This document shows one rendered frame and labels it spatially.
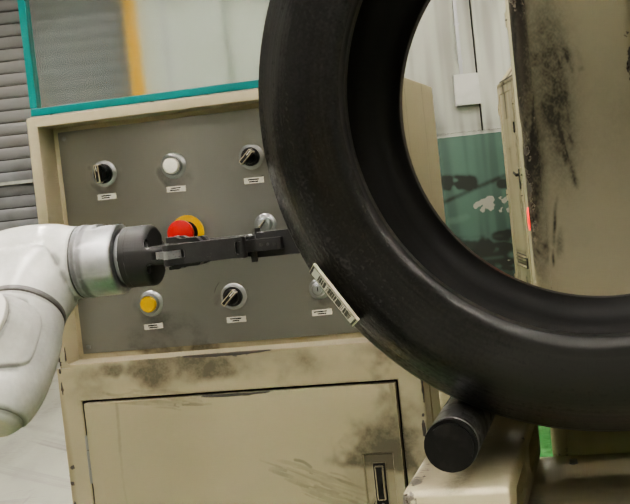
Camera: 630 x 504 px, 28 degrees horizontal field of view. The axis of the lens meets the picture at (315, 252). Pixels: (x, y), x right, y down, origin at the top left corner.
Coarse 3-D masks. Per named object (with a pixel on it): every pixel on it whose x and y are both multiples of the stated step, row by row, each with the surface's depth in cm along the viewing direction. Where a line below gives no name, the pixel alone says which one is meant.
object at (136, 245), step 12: (132, 228) 152; (144, 228) 151; (156, 228) 154; (120, 240) 151; (132, 240) 150; (144, 240) 150; (156, 240) 153; (120, 252) 150; (132, 252) 150; (144, 252) 149; (120, 264) 150; (132, 264) 150; (144, 264) 150; (156, 264) 149; (132, 276) 151; (144, 276) 150; (156, 276) 152
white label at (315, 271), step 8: (312, 272) 106; (320, 272) 104; (320, 280) 106; (328, 280) 104; (328, 288) 105; (328, 296) 107; (336, 296) 104; (336, 304) 107; (344, 304) 104; (344, 312) 106; (352, 312) 103; (352, 320) 105
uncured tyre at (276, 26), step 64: (320, 0) 102; (384, 0) 128; (320, 64) 102; (384, 64) 129; (320, 128) 103; (384, 128) 129; (320, 192) 103; (384, 192) 130; (320, 256) 106; (384, 256) 102; (448, 256) 129; (384, 320) 104; (448, 320) 102; (512, 320) 102; (576, 320) 126; (448, 384) 105; (512, 384) 101; (576, 384) 100
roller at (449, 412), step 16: (448, 400) 113; (448, 416) 103; (464, 416) 104; (480, 416) 108; (432, 432) 102; (448, 432) 102; (464, 432) 102; (480, 432) 104; (432, 448) 103; (448, 448) 102; (464, 448) 102; (432, 464) 103; (448, 464) 102; (464, 464) 102
